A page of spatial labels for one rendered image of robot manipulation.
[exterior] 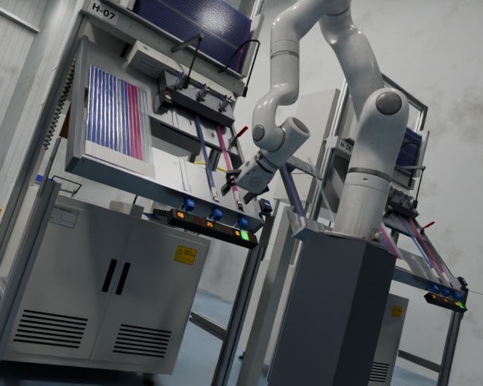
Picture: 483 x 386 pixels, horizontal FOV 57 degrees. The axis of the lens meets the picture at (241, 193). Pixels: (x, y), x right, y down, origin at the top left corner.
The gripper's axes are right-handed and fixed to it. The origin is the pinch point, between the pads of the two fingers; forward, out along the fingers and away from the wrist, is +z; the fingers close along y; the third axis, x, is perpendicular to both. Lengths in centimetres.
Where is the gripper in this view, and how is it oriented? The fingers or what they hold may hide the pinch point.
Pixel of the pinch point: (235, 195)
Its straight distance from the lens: 141.4
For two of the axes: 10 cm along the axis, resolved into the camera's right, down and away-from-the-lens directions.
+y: 7.8, 3.0, 5.5
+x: -2.0, -7.1, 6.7
